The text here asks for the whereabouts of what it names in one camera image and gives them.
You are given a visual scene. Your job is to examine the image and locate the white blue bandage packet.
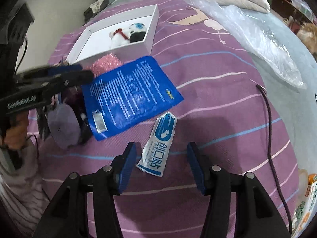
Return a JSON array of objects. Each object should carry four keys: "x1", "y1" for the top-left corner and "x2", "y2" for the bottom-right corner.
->
[{"x1": 136, "y1": 112, "x2": 177, "y2": 177}]

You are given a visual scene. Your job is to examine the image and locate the pink glitter sponge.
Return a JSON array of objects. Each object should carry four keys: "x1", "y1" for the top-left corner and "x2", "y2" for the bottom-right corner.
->
[{"x1": 89, "y1": 54, "x2": 123, "y2": 77}]

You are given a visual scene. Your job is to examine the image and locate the blue pouch with back text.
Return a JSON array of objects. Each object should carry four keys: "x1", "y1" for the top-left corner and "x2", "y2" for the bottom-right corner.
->
[{"x1": 82, "y1": 56, "x2": 184, "y2": 141}]

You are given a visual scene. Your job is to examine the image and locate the white plush dog toy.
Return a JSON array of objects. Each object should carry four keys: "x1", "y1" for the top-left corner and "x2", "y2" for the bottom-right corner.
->
[{"x1": 109, "y1": 23, "x2": 147, "y2": 49}]

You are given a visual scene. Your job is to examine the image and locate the person left hand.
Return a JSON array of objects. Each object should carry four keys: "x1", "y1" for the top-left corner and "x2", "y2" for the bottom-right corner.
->
[{"x1": 3, "y1": 111, "x2": 29, "y2": 151}]

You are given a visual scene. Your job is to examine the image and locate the purple striped blanket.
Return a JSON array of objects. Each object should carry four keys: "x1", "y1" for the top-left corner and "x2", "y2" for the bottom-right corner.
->
[{"x1": 27, "y1": 0, "x2": 302, "y2": 238}]

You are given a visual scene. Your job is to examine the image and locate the dark crumpled clothes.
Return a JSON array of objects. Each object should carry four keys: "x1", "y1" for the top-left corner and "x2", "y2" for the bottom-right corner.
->
[{"x1": 83, "y1": 0, "x2": 109, "y2": 23}]

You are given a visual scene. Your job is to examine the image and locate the white shallow box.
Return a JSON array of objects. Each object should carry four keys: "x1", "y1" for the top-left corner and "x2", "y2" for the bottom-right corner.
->
[{"x1": 66, "y1": 4, "x2": 159, "y2": 67}]

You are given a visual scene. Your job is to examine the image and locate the clear plastic bag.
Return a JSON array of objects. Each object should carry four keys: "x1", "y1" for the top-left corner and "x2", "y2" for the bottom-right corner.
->
[{"x1": 188, "y1": 0, "x2": 307, "y2": 89}]

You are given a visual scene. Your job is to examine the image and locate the black cable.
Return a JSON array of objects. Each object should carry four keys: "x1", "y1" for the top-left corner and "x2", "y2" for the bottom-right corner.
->
[{"x1": 255, "y1": 84, "x2": 293, "y2": 233}]

